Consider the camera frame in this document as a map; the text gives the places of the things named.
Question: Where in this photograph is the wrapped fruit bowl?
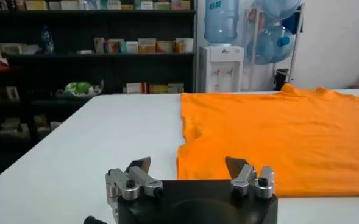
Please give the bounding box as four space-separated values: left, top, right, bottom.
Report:
56 79 104 99

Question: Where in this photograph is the blue white medicine box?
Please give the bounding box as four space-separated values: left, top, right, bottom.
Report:
79 0 101 10

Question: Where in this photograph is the red white medicine box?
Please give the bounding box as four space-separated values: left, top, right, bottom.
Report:
126 82 148 94

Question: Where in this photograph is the pale green medicine box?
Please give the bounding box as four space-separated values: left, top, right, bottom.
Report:
168 83 185 94

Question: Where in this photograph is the red white blue box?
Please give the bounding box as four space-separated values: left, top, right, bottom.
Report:
105 38 124 55

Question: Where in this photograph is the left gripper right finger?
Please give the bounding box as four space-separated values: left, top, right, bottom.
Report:
224 156 276 200

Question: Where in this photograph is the teal white medicine box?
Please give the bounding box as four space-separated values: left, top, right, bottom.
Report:
123 41 139 54

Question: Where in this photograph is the pink white medicine box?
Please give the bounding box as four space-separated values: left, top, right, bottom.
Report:
93 37 106 54

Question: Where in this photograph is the white water dispenser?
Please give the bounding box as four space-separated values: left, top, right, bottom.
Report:
197 44 246 93

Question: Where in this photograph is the orange t-shirt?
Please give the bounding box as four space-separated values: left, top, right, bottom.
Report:
176 82 359 198

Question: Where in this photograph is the blue plastic bottle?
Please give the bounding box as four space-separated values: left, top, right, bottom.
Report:
41 24 55 55

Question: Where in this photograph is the white metal jug rack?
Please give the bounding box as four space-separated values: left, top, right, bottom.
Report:
243 2 305 91

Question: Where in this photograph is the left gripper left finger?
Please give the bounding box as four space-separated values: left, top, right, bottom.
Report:
105 156 164 201

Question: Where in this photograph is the labelled blue water jug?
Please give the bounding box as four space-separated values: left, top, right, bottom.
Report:
203 0 240 45

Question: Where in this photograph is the green yellow medicine box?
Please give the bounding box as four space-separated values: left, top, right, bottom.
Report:
148 84 169 94

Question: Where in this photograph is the wide yellow white box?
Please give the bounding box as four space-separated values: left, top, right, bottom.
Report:
138 38 157 54

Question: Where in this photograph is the black shelving unit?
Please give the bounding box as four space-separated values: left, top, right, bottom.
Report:
0 0 197 186

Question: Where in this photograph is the yellow white medicine box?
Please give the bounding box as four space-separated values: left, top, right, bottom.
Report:
25 0 48 10

